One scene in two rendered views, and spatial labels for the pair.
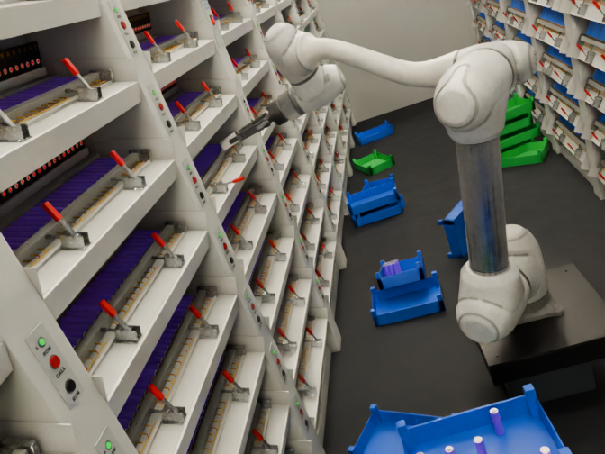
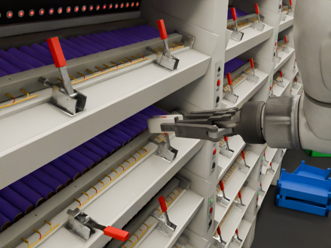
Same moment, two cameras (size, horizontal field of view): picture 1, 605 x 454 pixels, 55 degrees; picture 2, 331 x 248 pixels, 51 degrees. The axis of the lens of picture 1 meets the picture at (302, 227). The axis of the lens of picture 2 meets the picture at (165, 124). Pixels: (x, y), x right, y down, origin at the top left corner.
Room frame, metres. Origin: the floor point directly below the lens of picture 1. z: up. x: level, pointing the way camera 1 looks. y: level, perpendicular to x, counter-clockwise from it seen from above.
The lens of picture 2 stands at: (1.22, -0.04, 1.27)
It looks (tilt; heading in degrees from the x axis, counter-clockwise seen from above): 22 degrees down; 13
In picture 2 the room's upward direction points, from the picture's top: straight up
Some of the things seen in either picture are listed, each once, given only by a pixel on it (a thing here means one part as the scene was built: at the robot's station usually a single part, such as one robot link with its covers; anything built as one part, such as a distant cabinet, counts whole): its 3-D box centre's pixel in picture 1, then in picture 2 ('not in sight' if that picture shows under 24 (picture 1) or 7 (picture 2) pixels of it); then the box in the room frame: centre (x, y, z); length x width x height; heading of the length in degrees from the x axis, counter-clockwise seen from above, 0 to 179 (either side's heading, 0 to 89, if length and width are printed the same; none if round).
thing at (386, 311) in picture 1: (406, 298); not in sight; (2.14, -0.30, 0.04); 0.30 x 0.20 x 0.08; 75
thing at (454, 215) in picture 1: (464, 223); not in sight; (2.48, -0.73, 0.10); 0.30 x 0.08 x 0.20; 133
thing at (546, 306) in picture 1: (520, 294); not in sight; (1.50, -0.55, 0.31); 0.22 x 0.18 x 0.06; 168
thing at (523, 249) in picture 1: (512, 262); not in sight; (1.47, -0.54, 0.44); 0.18 x 0.16 x 0.22; 135
